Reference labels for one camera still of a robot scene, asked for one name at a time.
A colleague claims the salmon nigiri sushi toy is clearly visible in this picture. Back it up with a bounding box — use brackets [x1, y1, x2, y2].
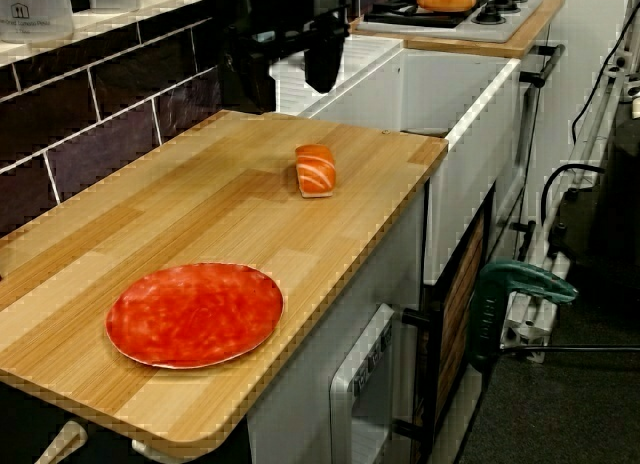
[294, 143, 338, 200]

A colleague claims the red round plate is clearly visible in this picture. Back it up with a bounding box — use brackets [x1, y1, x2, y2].
[104, 262, 285, 370]

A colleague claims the white toy kitchen sink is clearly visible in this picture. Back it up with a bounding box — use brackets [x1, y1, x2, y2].
[272, 33, 524, 286]

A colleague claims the grey toy dishwasher door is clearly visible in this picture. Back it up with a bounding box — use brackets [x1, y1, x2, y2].
[328, 303, 397, 464]

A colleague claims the curved toy kitchen faucet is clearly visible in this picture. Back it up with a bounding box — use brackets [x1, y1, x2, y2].
[302, 0, 353, 94]

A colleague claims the grey toy stove top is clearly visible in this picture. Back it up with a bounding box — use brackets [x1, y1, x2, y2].
[355, 0, 544, 44]

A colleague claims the black cabinet door handle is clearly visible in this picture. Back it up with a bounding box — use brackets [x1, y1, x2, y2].
[393, 283, 444, 440]

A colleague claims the black cable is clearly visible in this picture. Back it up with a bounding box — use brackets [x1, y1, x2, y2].
[571, 0, 632, 151]
[541, 163, 607, 226]

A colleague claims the black oven door handle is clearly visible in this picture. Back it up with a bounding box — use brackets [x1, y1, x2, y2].
[518, 43, 566, 89]

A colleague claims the aluminium frame rail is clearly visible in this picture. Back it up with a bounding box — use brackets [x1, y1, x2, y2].
[499, 33, 640, 363]

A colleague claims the white peg handle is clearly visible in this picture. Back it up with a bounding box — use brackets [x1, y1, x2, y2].
[34, 420, 90, 464]

